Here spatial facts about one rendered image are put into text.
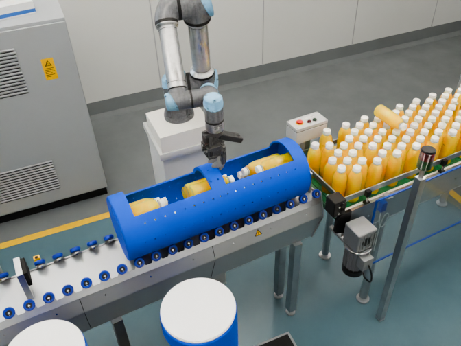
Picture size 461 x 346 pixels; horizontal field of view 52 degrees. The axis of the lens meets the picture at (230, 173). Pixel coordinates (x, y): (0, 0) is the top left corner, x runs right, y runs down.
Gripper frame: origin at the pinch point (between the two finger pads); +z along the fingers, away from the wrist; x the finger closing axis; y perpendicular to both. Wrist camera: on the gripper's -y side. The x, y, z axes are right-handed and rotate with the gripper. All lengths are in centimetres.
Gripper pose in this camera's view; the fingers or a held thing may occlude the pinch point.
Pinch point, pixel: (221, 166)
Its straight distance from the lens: 205.8
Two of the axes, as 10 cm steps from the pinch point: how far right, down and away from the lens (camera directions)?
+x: 4.6, 5.5, -7.0
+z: 0.3, 7.8, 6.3
